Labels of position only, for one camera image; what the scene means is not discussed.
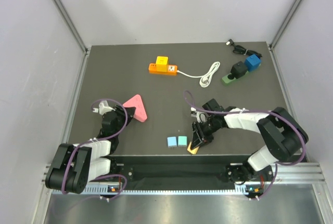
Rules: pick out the light blue small plug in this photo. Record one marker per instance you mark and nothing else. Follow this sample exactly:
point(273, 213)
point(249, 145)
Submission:
point(171, 142)

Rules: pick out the pink triangular socket board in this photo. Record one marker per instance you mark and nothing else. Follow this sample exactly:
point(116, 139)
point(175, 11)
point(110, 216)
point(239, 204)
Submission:
point(140, 112)

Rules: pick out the green power strip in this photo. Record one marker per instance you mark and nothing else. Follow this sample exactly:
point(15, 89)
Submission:
point(228, 79)

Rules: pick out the grey cable duct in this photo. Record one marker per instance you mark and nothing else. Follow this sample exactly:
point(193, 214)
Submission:
point(114, 188)

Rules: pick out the orange power strip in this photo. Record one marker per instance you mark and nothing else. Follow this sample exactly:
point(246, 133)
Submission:
point(172, 70)

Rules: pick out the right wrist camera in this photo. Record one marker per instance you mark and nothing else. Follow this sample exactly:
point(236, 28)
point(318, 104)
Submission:
point(201, 117)

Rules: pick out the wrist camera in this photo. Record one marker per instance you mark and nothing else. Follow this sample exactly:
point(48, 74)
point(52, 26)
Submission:
point(101, 107)
point(201, 117)

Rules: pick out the blue cube adapter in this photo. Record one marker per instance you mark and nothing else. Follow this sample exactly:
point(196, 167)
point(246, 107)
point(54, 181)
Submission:
point(252, 62)

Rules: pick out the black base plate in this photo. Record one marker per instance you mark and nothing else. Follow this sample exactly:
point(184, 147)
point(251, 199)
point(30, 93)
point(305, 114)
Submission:
point(171, 172)

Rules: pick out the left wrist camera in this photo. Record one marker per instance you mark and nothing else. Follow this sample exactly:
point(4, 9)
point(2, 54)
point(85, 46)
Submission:
point(101, 107)

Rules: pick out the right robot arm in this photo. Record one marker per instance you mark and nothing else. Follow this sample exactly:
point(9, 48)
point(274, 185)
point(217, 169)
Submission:
point(282, 135)

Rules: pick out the yellow cube adapter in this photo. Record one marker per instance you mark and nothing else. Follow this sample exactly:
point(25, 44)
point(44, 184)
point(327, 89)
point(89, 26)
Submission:
point(162, 63)

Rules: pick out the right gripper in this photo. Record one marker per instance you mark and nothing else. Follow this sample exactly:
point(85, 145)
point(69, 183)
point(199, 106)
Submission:
point(206, 139)

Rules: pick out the black cube adapter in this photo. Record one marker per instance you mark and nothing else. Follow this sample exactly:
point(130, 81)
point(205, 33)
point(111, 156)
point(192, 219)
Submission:
point(238, 70)

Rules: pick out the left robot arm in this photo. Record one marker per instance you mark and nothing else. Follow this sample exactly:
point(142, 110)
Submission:
point(74, 165)

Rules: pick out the teal small plug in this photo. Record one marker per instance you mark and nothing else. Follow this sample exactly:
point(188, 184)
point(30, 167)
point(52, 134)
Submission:
point(182, 141)

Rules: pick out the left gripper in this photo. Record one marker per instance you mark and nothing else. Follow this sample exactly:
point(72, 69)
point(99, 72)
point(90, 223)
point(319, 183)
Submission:
point(120, 111)

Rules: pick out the yellow small plug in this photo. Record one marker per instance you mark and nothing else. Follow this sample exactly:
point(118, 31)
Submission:
point(192, 151)

